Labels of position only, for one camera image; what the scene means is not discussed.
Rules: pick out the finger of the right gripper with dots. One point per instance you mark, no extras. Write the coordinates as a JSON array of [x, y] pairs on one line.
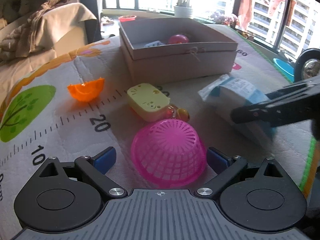
[[300, 89], [252, 113]]

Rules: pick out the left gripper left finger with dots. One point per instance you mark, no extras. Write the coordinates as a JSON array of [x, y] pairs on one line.
[[92, 171]]

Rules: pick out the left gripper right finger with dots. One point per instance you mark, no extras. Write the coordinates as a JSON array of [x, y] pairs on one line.
[[228, 171]]

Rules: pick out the blue white wipes packet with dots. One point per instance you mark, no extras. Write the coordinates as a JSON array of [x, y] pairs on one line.
[[228, 93]]

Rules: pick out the pink plastic basket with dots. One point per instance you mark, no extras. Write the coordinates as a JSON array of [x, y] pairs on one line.
[[168, 153]]

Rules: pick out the pink round toy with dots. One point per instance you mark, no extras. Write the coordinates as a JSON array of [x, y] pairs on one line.
[[178, 39]]

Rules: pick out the grey battery holder tray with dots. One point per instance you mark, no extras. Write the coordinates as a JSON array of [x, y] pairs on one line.
[[154, 44]]

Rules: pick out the colourful printed play mat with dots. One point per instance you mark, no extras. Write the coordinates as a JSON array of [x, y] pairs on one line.
[[42, 120]]

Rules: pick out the orange plastic half shell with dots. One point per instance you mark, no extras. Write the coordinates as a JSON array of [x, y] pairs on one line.
[[87, 91]]

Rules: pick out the white plant pot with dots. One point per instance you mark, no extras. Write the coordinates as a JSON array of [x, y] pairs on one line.
[[183, 12]]

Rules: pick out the beige sofa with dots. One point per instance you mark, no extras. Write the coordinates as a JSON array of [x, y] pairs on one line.
[[54, 25]]

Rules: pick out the brown blanket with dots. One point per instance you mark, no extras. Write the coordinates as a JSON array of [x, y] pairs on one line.
[[22, 41]]

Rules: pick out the red bowl on sill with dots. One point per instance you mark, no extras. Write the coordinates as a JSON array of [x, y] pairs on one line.
[[127, 18]]

